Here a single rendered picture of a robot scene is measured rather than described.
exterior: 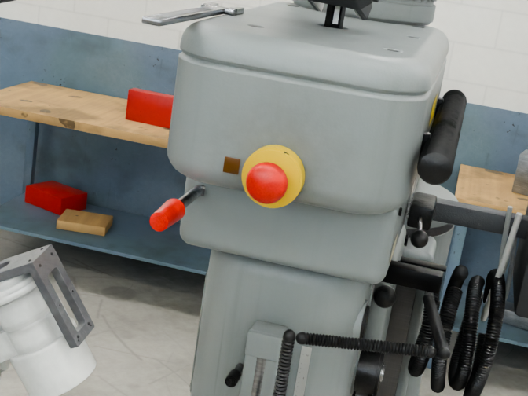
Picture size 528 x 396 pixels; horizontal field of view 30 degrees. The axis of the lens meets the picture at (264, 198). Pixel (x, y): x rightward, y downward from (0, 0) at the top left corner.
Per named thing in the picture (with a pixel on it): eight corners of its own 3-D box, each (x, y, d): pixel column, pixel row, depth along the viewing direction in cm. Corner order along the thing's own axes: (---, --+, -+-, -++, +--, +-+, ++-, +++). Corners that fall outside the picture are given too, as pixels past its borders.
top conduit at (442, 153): (449, 188, 97) (456, 154, 96) (406, 180, 97) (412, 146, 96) (463, 115, 139) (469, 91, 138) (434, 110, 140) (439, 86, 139)
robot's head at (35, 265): (1, 374, 87) (71, 355, 84) (-46, 291, 85) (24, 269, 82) (34, 337, 93) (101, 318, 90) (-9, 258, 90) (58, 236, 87)
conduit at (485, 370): (479, 429, 141) (511, 295, 135) (368, 402, 144) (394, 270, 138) (482, 376, 158) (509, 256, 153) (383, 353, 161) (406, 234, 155)
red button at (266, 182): (281, 210, 93) (287, 169, 91) (240, 201, 93) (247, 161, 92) (288, 201, 96) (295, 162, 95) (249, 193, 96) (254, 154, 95)
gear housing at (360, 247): (385, 291, 107) (401, 204, 105) (174, 244, 112) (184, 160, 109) (411, 214, 139) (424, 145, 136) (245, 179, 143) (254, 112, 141)
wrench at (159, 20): (170, 29, 90) (171, 20, 90) (130, 21, 91) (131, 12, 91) (243, 13, 113) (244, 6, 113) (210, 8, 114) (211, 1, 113)
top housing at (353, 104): (401, 229, 96) (433, 67, 91) (147, 177, 100) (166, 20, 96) (432, 141, 140) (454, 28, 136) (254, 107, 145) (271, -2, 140)
